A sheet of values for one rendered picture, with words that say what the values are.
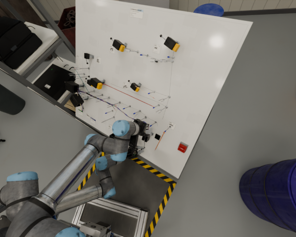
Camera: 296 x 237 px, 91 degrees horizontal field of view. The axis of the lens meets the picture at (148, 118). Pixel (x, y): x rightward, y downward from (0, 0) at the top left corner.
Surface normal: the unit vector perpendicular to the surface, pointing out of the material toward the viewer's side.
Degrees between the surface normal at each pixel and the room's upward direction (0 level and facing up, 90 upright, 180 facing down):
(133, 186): 0
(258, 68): 0
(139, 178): 0
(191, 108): 46
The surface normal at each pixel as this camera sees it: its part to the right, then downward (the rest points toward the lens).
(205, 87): -0.50, 0.30
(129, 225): -0.18, -0.41
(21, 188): 0.48, -0.61
